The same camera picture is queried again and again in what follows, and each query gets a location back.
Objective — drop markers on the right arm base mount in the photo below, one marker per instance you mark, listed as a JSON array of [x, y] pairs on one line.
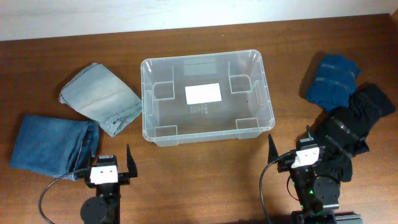
[[342, 217]]

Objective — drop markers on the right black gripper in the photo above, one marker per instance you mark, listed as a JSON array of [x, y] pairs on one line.
[[285, 164]]

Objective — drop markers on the large black garment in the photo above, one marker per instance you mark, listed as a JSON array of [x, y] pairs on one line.
[[343, 139]]

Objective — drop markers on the medium blue jeans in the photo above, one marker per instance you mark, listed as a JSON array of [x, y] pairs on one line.
[[54, 146]]

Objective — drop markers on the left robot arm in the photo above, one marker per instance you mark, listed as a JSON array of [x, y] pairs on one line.
[[104, 207]]

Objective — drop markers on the clear plastic storage bin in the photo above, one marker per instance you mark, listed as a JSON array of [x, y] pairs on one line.
[[244, 112]]

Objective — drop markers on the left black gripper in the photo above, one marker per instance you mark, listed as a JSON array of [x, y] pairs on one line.
[[126, 177]]

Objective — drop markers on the small black garment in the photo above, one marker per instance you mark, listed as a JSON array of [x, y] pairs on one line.
[[368, 105]]

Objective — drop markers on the light blue jeans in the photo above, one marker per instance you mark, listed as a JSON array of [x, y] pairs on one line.
[[101, 96]]

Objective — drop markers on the white label in bin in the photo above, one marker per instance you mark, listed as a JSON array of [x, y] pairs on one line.
[[198, 94]]

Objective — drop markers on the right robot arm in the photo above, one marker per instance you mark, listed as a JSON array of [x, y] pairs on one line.
[[317, 194]]

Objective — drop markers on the dark blue garment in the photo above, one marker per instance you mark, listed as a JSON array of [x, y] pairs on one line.
[[334, 82]]

